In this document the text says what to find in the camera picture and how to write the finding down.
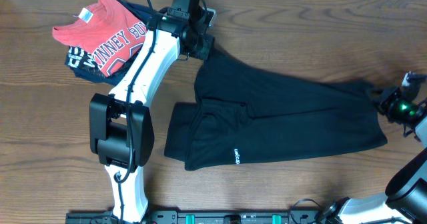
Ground black t-shirt with white logo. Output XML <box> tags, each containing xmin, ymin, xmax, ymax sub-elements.
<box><xmin>164</xmin><ymin>49</ymin><xmax>387</xmax><ymax>171</ymax></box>

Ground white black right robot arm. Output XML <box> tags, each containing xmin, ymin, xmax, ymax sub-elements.
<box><xmin>314</xmin><ymin>71</ymin><xmax>426</xmax><ymax>223</ymax></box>

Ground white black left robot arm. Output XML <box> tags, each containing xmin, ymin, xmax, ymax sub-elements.
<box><xmin>89</xmin><ymin>0</ymin><xmax>216</xmax><ymax>223</ymax></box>

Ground navy folded shirt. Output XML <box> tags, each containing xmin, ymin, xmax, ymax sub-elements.
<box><xmin>65</xmin><ymin>0</ymin><xmax>151</xmax><ymax>85</ymax></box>

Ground red folded t-shirt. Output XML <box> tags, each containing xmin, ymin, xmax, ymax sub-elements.
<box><xmin>52</xmin><ymin>0</ymin><xmax>147</xmax><ymax>77</ymax></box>

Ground black shirt with white print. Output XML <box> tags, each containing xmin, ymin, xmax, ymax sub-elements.
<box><xmin>65</xmin><ymin>46</ymin><xmax>98</xmax><ymax>71</ymax></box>

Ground black cable at base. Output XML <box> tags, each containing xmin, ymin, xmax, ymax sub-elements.
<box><xmin>288</xmin><ymin>198</ymin><xmax>324</xmax><ymax>224</ymax></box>

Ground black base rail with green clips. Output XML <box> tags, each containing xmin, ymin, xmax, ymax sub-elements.
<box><xmin>65</xmin><ymin>210</ymin><xmax>319</xmax><ymax>224</ymax></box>

